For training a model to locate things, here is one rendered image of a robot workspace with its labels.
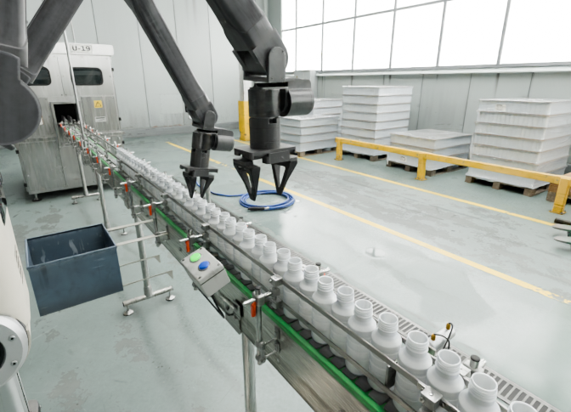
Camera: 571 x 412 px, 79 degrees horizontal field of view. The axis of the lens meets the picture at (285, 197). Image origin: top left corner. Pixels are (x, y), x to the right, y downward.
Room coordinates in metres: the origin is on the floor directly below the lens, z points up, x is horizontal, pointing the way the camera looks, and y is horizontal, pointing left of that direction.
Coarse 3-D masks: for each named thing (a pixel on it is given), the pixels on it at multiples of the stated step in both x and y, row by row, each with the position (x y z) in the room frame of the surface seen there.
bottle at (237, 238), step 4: (236, 224) 1.06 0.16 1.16; (240, 224) 1.07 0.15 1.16; (244, 224) 1.07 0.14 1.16; (236, 228) 1.04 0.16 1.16; (240, 228) 1.04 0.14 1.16; (244, 228) 1.04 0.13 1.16; (236, 232) 1.04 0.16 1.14; (240, 232) 1.03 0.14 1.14; (236, 236) 1.04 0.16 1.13; (240, 236) 1.03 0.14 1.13; (236, 240) 1.03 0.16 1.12; (240, 240) 1.02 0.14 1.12; (236, 244) 1.03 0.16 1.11; (236, 252) 1.03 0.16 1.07; (236, 256) 1.03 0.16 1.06; (236, 260) 1.03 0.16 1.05; (236, 268) 1.03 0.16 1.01
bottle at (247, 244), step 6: (246, 234) 0.99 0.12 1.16; (252, 234) 0.99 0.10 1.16; (246, 240) 0.98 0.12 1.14; (252, 240) 0.99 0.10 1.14; (240, 246) 0.98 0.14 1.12; (246, 246) 0.98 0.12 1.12; (252, 246) 0.98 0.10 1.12; (246, 252) 0.97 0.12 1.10; (240, 258) 0.99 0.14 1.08; (246, 258) 0.97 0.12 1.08; (240, 264) 0.99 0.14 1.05; (246, 264) 0.97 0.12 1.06; (246, 270) 0.97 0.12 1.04; (246, 276) 0.97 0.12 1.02
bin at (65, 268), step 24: (48, 240) 1.44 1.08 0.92; (72, 240) 1.50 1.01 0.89; (96, 240) 1.56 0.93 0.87; (48, 264) 1.19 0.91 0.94; (72, 264) 1.24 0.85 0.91; (96, 264) 1.28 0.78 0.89; (48, 288) 1.18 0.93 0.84; (72, 288) 1.22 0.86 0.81; (96, 288) 1.27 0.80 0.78; (120, 288) 1.33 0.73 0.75; (48, 312) 1.17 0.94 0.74
